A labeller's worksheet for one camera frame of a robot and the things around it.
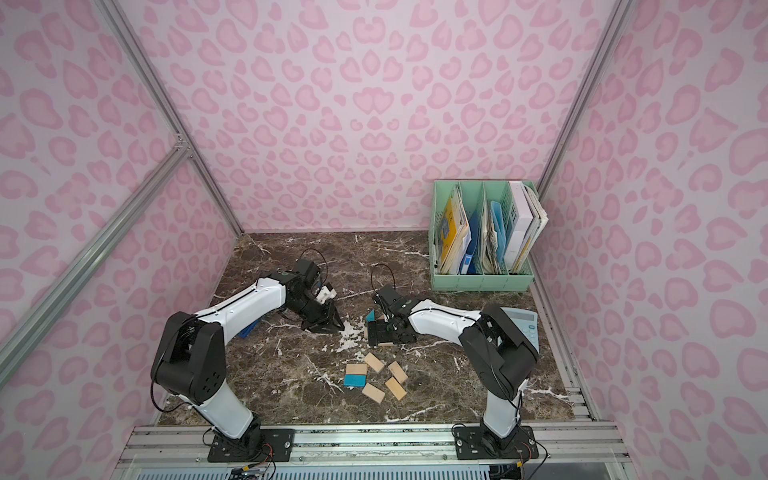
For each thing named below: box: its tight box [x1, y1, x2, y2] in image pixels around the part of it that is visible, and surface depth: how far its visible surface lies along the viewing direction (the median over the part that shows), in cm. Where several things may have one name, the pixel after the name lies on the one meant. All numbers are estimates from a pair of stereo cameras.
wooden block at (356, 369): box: [346, 364, 367, 375], surface depth 86 cm
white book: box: [504, 181, 549, 274], surface depth 94 cm
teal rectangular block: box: [344, 374, 367, 387], surface depth 85 cm
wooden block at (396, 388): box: [385, 376, 407, 401], surface depth 83 cm
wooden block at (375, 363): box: [364, 352, 385, 373], surface depth 88 cm
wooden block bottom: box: [362, 382, 386, 404], surface depth 82 cm
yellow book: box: [438, 184, 472, 275], surface depth 95 cm
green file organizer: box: [428, 180, 539, 291], surface depth 97 cm
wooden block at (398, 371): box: [388, 361, 408, 383], surface depth 86 cm
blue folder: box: [491, 201, 507, 265], surface depth 91 cm
